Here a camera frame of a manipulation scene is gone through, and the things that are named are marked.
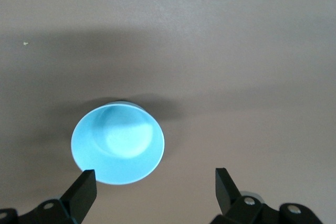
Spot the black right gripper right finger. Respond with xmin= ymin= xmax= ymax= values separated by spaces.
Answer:
xmin=211 ymin=167 xmax=323 ymax=224

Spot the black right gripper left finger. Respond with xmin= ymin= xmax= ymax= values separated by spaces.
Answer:
xmin=0 ymin=169 xmax=98 ymax=224

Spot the blue bowl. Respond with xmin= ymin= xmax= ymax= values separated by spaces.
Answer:
xmin=70 ymin=100 xmax=166 ymax=185

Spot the brown table cloth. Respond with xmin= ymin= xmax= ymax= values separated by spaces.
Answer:
xmin=0 ymin=0 xmax=336 ymax=224

